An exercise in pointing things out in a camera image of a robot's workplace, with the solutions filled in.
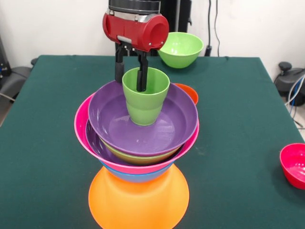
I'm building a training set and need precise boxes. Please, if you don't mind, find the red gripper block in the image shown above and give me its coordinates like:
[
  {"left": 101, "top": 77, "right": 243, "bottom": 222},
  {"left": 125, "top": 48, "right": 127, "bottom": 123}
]
[{"left": 102, "top": 9, "right": 170, "bottom": 93}]

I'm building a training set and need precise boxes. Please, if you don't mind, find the green plastic cup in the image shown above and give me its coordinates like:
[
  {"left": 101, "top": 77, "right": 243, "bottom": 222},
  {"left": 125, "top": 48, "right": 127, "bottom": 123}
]
[{"left": 122, "top": 67, "right": 171, "bottom": 126}]

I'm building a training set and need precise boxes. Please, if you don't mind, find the purple plastic bowl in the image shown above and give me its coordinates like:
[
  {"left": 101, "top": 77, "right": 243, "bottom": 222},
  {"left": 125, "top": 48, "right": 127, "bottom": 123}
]
[
  {"left": 85, "top": 119, "right": 124, "bottom": 165},
  {"left": 88, "top": 80, "right": 199, "bottom": 157}
]

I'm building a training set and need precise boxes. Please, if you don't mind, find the large pink plastic bowl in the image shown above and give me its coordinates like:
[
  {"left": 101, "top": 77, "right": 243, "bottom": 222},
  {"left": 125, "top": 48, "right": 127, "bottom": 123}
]
[{"left": 74, "top": 94, "right": 200, "bottom": 175}]

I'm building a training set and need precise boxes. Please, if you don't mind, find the green plastic bowl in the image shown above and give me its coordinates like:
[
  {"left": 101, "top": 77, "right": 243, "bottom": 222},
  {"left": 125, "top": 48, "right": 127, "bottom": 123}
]
[
  {"left": 99, "top": 139, "right": 184, "bottom": 166},
  {"left": 157, "top": 32, "right": 204, "bottom": 69}
]

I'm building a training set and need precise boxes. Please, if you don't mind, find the blue plastic bowl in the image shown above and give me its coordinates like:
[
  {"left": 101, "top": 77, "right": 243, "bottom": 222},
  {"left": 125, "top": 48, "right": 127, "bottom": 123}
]
[{"left": 100, "top": 159, "right": 177, "bottom": 184}]

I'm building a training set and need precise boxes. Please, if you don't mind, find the large orange plastic bowl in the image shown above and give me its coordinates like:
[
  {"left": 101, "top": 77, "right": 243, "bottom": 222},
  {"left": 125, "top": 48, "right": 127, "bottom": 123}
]
[{"left": 88, "top": 164, "right": 191, "bottom": 229}]

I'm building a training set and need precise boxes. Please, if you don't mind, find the small red-pink plastic bowl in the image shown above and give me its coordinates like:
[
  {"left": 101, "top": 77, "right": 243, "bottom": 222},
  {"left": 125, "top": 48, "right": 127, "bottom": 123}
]
[{"left": 279, "top": 143, "right": 305, "bottom": 190}]

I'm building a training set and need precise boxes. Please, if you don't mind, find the small orange-red plastic bowl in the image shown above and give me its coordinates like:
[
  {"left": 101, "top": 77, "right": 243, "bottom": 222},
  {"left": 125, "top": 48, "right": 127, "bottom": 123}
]
[{"left": 175, "top": 83, "right": 199, "bottom": 105}]

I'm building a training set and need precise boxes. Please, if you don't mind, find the dark green tablecloth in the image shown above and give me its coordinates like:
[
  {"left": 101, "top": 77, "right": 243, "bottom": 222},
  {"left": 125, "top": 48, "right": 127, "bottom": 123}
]
[{"left": 0, "top": 55, "right": 305, "bottom": 229}]

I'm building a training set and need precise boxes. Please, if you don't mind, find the black pedestal column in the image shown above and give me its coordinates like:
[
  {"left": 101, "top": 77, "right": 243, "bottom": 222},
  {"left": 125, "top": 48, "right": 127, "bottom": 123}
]
[{"left": 112, "top": 0, "right": 193, "bottom": 57}]

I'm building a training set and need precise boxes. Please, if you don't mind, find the black hanging cable with plug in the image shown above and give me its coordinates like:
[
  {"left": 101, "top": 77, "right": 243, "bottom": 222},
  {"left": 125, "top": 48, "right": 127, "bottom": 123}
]
[{"left": 204, "top": 0, "right": 221, "bottom": 57}]

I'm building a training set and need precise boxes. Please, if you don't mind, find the floor cable bundle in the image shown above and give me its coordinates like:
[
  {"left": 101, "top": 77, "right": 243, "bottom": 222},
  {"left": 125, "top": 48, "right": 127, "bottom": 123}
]
[{"left": 285, "top": 76, "right": 305, "bottom": 129}]

